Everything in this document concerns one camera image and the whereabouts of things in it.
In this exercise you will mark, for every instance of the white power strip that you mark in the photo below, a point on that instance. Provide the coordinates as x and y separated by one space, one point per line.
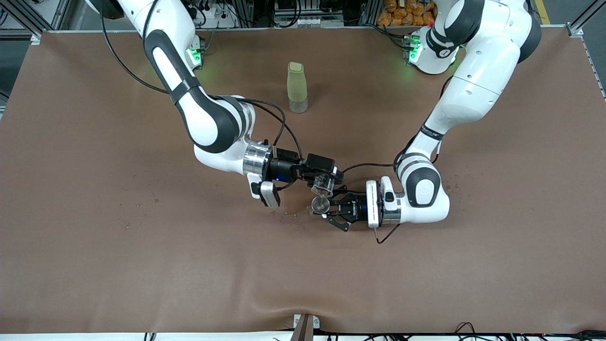
208 12

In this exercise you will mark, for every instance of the steel double cone jigger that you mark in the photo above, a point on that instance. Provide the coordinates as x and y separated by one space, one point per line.
320 205

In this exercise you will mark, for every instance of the green capped clear bottle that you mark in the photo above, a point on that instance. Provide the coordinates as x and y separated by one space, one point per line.
297 85

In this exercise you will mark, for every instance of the brown table mat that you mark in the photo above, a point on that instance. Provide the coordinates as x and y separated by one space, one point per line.
303 274

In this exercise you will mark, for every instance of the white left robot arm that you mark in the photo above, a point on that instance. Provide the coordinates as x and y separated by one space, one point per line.
478 90

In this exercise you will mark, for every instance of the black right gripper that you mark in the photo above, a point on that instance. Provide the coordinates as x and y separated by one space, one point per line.
283 167

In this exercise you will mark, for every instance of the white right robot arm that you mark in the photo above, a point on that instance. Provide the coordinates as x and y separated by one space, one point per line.
208 123

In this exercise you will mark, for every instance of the metal clamp bracket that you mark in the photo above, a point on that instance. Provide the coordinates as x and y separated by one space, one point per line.
305 327

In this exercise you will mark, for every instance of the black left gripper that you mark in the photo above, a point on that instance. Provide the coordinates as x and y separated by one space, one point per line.
356 209

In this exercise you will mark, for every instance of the small clear glass cup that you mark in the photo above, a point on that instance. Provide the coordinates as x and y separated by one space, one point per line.
323 185

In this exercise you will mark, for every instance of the orange bread buns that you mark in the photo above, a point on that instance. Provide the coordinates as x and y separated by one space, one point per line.
402 12

